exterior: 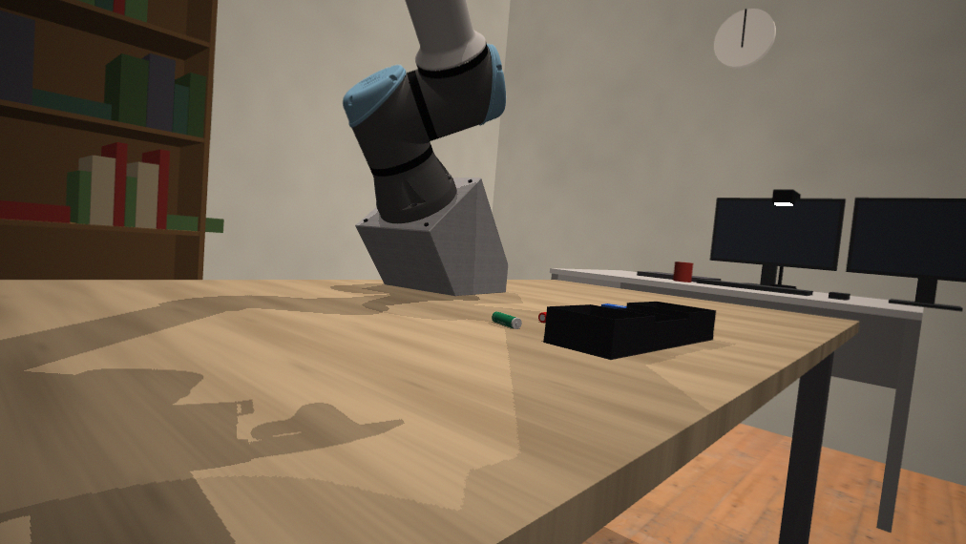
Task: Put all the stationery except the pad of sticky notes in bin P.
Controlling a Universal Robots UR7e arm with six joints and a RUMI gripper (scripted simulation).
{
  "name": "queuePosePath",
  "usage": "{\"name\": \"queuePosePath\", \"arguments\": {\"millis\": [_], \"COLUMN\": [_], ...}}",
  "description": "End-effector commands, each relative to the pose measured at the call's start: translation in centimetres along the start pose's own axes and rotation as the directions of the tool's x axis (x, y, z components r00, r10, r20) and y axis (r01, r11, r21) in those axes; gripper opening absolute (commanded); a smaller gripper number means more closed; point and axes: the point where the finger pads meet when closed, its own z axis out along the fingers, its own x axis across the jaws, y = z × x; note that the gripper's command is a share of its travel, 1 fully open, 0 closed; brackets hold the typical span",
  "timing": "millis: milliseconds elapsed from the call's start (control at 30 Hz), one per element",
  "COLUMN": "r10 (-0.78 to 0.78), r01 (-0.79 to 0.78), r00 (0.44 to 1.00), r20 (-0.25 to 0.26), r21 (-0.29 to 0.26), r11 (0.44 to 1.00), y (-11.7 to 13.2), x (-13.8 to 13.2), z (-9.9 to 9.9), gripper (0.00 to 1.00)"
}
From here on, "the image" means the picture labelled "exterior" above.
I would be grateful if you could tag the green battery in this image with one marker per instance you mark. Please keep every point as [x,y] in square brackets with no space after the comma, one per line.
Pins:
[507,320]

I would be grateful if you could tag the black rack of bins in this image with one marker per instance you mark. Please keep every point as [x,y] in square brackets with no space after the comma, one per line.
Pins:
[613,333]

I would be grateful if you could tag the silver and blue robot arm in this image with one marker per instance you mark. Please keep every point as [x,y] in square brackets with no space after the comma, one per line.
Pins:
[394,115]

